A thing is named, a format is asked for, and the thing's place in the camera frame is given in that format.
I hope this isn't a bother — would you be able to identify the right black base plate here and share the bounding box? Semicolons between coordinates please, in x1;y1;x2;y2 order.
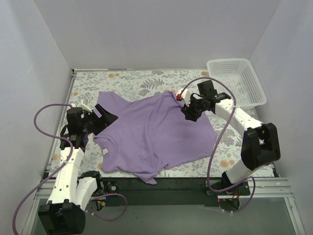
200;180;250;197

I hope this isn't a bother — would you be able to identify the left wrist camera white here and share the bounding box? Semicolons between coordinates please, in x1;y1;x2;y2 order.
70;98;92;113

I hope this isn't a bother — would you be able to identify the purple t shirt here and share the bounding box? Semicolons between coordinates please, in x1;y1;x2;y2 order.
94;92;217;185

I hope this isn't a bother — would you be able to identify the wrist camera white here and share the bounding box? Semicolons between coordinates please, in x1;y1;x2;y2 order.
70;98;92;113
176;89;191;106

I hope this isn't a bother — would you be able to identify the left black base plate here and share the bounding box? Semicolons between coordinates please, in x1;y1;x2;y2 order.
100;180;119;195

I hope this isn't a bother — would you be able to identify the floral patterned table mat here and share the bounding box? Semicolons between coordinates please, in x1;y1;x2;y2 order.
48;70;274;178

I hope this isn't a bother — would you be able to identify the white plastic basket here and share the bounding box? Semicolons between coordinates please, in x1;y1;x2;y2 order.
207;58;267;109

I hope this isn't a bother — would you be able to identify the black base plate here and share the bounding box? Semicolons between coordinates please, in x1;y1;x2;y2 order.
100;180;119;195
200;180;250;197

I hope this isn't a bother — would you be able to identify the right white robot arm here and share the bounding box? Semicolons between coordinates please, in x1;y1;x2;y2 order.
176;77;281;195

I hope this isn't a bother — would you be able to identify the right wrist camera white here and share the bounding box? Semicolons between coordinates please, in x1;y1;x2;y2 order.
176;89;191;106

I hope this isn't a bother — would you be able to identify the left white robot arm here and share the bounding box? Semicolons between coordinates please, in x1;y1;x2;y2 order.
38;104;118;235

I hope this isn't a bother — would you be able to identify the aluminium frame rail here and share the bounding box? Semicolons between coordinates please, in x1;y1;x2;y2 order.
36;177;294;198

